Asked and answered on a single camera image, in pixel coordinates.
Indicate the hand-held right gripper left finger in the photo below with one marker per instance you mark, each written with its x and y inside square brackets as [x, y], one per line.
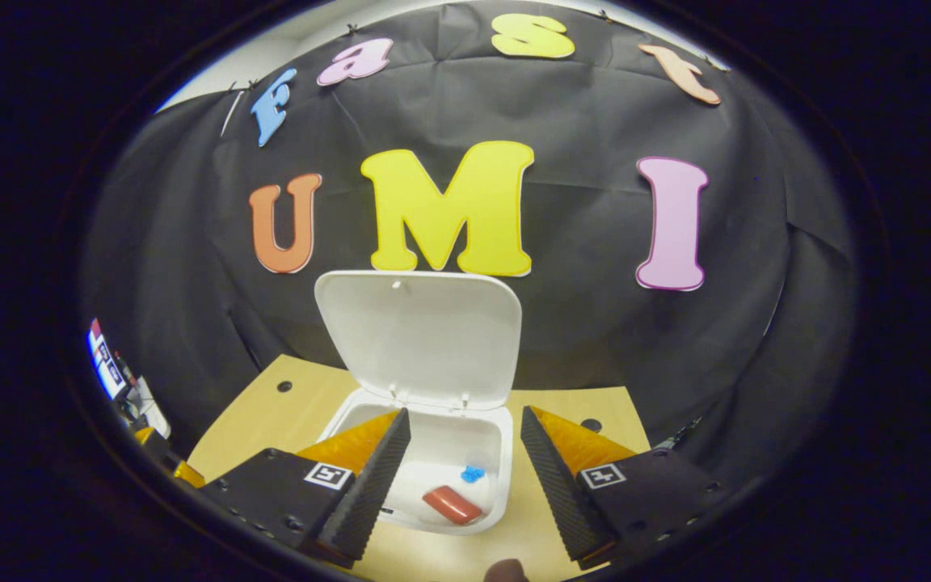
[368, 493]

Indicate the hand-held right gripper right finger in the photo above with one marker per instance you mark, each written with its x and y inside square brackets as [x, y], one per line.
[562, 493]

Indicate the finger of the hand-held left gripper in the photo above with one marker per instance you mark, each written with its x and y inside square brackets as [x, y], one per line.
[162, 453]

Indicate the red pop can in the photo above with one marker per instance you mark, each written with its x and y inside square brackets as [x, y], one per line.
[451, 504]

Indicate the blue paper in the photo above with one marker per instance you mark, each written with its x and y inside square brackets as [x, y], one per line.
[473, 474]

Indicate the white desktop garbage bin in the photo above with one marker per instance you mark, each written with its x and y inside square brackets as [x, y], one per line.
[425, 339]

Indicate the wooden desktop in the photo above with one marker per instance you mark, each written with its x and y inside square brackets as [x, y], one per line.
[271, 420]

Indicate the white box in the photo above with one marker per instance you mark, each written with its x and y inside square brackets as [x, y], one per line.
[150, 412]

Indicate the blue and red board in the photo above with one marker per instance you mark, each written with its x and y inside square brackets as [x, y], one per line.
[106, 360]

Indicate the black backdrop cloth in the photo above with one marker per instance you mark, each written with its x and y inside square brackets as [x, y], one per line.
[579, 323]

